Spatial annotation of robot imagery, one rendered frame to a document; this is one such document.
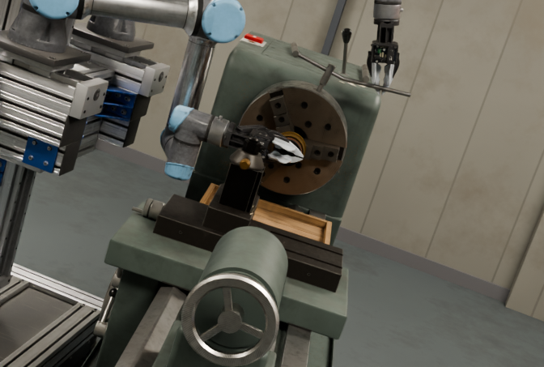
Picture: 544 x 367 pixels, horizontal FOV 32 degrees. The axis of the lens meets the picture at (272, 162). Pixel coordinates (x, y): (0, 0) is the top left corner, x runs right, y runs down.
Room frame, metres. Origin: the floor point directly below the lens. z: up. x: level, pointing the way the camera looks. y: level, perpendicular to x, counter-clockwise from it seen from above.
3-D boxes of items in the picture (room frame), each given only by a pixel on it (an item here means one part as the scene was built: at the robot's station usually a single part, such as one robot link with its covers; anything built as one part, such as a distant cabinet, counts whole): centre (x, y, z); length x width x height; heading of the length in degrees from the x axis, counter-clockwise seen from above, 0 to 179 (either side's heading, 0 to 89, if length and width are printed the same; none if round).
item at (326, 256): (2.06, -0.01, 0.95); 0.43 x 0.18 x 0.04; 89
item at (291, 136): (2.50, -0.03, 1.08); 0.09 x 0.09 x 0.09; 89
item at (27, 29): (2.42, 0.69, 1.21); 0.15 x 0.15 x 0.10
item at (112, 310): (2.03, 0.21, 0.73); 0.27 x 0.12 x 0.27; 179
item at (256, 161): (2.06, 0.05, 1.14); 0.08 x 0.08 x 0.03
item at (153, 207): (2.06, 0.24, 0.95); 0.07 x 0.04 x 0.04; 89
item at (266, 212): (2.40, -0.03, 0.89); 0.36 x 0.30 x 0.04; 89
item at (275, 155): (2.42, -0.03, 1.07); 0.09 x 0.06 x 0.03; 88
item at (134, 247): (2.01, 0.01, 0.90); 0.53 x 0.30 x 0.06; 89
